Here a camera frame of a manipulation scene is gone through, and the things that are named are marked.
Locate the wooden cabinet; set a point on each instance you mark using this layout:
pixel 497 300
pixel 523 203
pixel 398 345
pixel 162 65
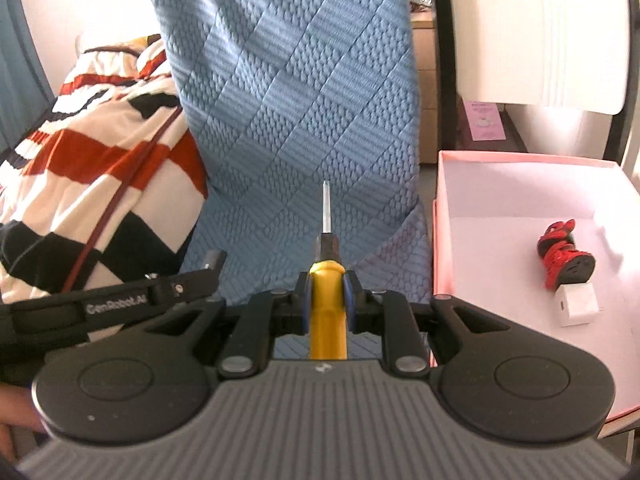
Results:
pixel 425 85

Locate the red and black toy figure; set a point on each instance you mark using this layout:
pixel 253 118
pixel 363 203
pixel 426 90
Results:
pixel 562 255

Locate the blue quilted cover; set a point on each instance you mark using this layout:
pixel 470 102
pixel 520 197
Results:
pixel 300 85

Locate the pink cardboard box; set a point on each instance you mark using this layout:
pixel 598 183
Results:
pixel 500 240

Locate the striped blanket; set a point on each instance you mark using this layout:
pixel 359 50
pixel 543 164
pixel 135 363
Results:
pixel 65 175

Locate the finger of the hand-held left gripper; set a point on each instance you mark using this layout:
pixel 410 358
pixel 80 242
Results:
pixel 190 285

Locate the person's left hand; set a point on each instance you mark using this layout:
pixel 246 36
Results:
pixel 20 407

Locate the white charger adapter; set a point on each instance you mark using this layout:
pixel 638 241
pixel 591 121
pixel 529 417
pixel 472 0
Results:
pixel 577 306

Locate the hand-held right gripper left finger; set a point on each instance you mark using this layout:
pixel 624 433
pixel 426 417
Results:
pixel 305 302

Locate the white plastic chair back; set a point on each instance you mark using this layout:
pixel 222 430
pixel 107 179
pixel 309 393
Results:
pixel 540 30

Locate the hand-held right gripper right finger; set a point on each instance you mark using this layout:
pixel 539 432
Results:
pixel 348 302

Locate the blue curtain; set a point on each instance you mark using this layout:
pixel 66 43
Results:
pixel 15 60

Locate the pink card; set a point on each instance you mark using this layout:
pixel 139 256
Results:
pixel 482 120

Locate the white chair with black frame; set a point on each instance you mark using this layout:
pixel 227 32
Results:
pixel 442 60

